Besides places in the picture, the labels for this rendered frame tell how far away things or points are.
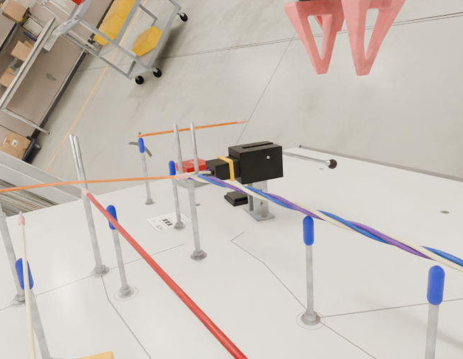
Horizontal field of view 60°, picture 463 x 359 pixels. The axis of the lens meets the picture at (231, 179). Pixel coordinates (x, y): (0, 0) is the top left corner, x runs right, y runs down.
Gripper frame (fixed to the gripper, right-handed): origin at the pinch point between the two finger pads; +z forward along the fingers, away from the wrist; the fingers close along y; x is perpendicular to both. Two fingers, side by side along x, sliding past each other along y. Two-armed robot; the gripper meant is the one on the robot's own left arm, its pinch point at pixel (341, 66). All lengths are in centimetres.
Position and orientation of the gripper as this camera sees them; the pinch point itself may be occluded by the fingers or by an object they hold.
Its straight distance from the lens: 43.6
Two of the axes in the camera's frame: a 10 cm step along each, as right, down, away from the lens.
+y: 5.5, 2.4, -8.0
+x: 8.3, -2.5, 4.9
